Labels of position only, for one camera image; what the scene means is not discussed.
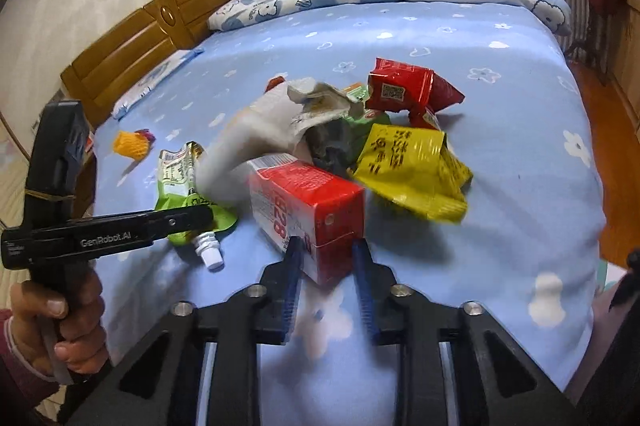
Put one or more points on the red snack packet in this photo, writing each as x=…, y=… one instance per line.
x=400, y=90

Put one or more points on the wooden headboard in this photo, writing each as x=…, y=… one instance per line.
x=125, y=45

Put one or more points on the white paper bag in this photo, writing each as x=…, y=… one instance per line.
x=250, y=130

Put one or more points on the yellow snack packet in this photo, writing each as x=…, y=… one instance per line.
x=410, y=165

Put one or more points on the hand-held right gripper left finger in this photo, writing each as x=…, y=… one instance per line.
x=293, y=286

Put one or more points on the white bin with black liner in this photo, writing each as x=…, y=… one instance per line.
x=620, y=356

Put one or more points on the white and blue pillow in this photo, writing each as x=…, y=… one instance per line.
x=150, y=80

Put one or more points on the green snack packet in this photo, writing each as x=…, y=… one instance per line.
x=330, y=141

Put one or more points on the green spouted drink pouch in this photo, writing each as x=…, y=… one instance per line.
x=175, y=168

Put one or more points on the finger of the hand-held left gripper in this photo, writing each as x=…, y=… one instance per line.
x=185, y=222

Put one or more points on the yellow foam fruit net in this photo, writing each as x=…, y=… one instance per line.
x=129, y=144

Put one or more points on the wooden wardrobe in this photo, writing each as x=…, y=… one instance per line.
x=631, y=55

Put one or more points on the light blue flowered bedsheet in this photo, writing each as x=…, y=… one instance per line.
x=500, y=155

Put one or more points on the person's left hand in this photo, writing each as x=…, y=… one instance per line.
x=87, y=331

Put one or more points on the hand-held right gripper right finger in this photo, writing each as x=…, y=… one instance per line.
x=363, y=286

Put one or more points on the green carton box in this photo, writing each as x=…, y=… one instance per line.
x=358, y=95

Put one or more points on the small purple wrapper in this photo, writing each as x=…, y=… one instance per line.
x=146, y=134

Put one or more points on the red and white carton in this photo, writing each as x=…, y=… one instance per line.
x=320, y=201

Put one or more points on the orange wrapper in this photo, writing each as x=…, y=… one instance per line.
x=275, y=83

